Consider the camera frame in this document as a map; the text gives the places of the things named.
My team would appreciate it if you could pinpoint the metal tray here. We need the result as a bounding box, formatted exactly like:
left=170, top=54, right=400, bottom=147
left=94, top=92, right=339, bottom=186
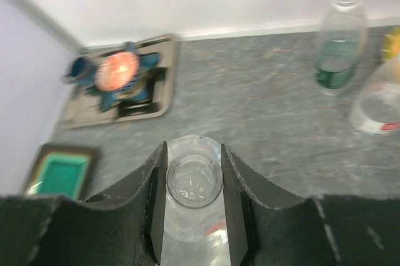
left=61, top=34, right=179, bottom=128

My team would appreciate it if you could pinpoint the red patterned bowl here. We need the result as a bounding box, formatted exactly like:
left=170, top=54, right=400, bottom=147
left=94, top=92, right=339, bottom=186
left=95, top=51, right=139, bottom=92

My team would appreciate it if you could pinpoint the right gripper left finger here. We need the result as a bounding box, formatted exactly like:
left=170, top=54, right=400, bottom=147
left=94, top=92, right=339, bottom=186
left=1, top=144, right=168, bottom=265

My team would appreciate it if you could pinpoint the green label clear bottle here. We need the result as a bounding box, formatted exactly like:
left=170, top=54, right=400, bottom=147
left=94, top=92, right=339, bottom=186
left=314, top=0, right=368, bottom=96

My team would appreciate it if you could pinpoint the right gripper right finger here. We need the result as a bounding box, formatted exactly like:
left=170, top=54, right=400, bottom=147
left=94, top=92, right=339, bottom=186
left=221, top=145, right=399, bottom=265

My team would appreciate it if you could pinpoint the red label water bottle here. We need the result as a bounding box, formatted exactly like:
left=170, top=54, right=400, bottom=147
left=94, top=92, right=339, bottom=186
left=161, top=135, right=231, bottom=266

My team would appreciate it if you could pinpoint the blue star dish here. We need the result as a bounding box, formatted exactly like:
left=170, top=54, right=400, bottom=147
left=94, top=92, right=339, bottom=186
left=89, top=41, right=161, bottom=112

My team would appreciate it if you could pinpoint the blue mug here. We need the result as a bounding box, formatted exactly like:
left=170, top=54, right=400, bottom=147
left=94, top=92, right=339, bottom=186
left=61, top=56, right=97, bottom=88

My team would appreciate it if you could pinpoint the yellow woven plate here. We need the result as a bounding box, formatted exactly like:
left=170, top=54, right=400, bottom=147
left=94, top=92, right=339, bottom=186
left=380, top=26, right=400, bottom=62

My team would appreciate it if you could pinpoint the teal rectangular dish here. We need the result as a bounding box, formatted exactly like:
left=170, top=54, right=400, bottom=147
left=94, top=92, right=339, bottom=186
left=22, top=143, right=101, bottom=200

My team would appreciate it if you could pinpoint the clear bottle white cap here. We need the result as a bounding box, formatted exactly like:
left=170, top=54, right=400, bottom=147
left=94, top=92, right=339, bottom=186
left=349, top=56, right=399, bottom=134

